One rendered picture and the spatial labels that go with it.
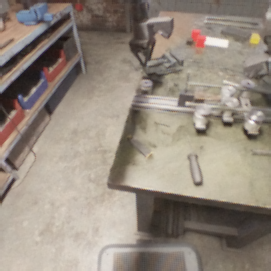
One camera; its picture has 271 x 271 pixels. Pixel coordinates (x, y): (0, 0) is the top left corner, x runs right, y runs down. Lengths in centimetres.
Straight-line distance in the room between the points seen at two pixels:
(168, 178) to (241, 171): 22
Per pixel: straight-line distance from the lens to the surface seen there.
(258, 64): 74
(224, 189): 60
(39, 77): 208
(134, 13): 68
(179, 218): 122
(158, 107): 72
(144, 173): 57
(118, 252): 114
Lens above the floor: 138
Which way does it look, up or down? 49 degrees down
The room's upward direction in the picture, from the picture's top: 2 degrees counter-clockwise
